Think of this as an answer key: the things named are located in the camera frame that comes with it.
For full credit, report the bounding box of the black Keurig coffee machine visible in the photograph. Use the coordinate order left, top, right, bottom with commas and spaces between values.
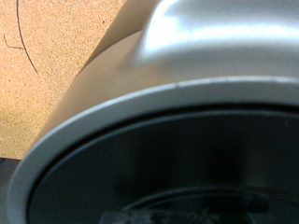
6, 0, 299, 224

